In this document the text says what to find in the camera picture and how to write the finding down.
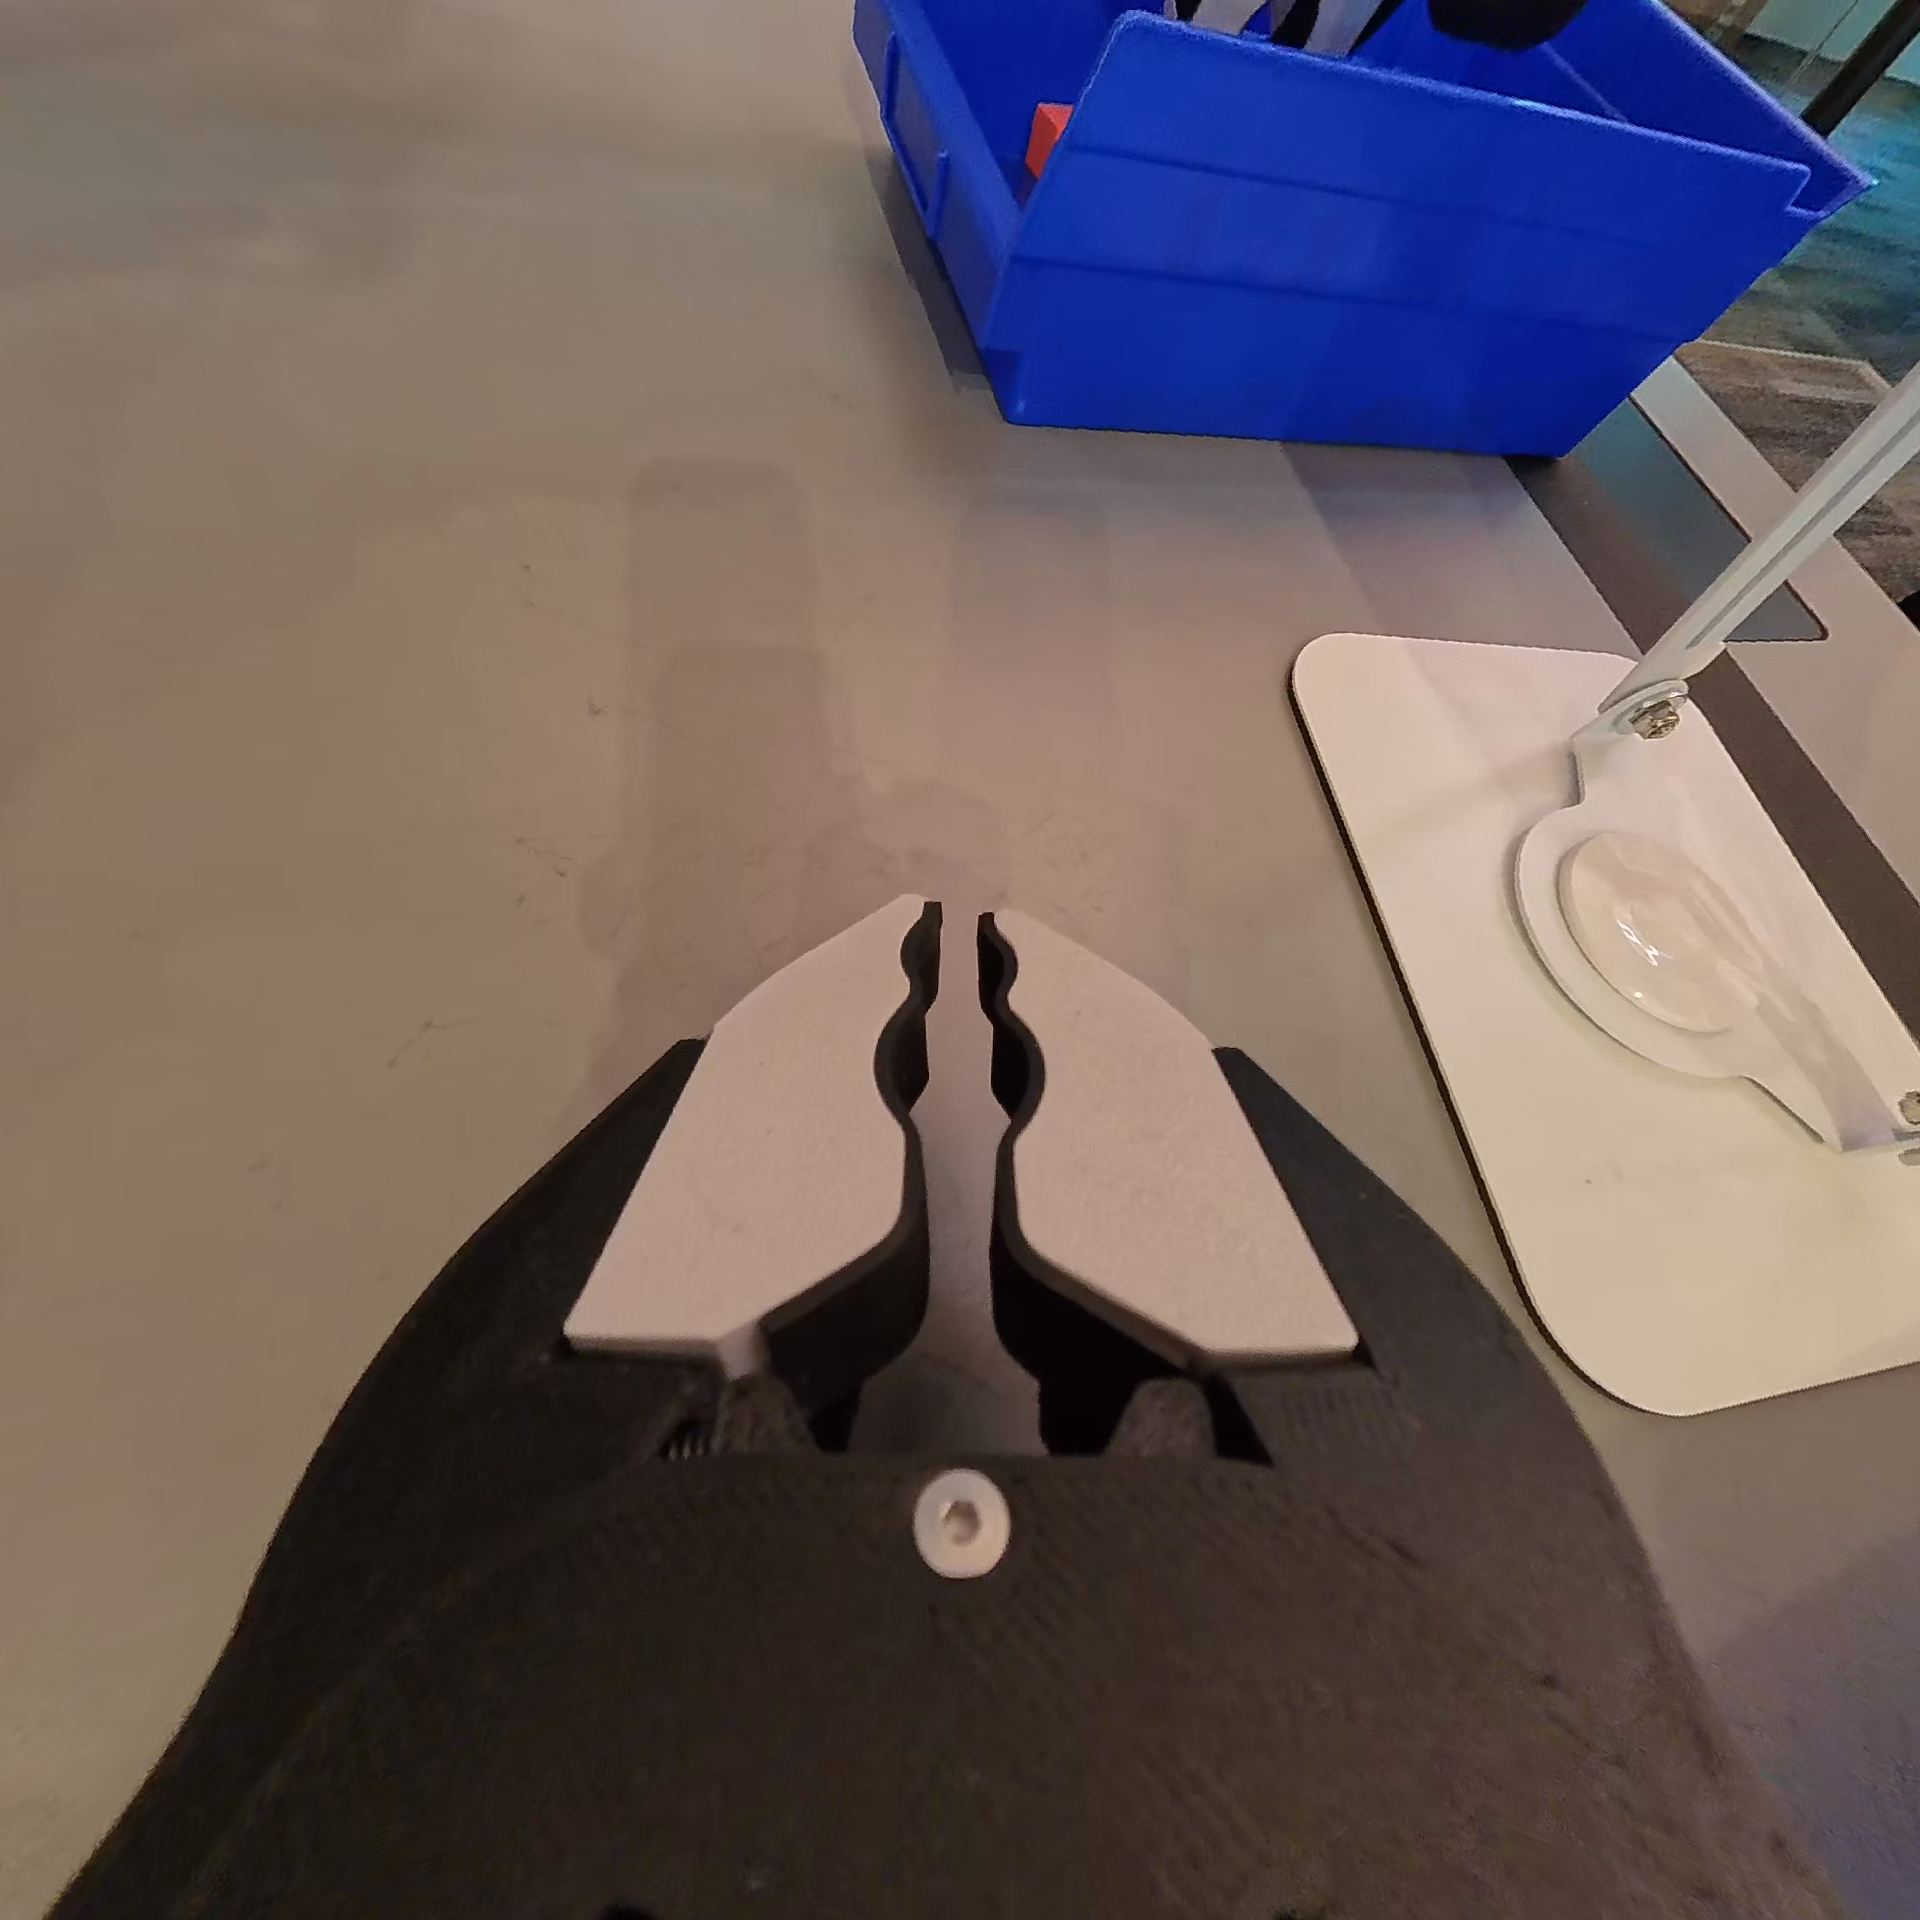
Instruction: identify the white document stand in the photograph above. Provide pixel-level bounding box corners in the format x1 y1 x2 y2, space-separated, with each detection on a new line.
1289 360 1920 1421

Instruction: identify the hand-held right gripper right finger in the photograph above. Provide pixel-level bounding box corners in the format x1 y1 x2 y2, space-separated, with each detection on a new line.
976 905 1361 1456

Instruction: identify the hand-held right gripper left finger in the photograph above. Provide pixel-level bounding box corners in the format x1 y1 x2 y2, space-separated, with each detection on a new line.
564 895 944 1455

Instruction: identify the blue plastic bin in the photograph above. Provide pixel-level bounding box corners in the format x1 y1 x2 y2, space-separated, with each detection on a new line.
852 0 1877 459

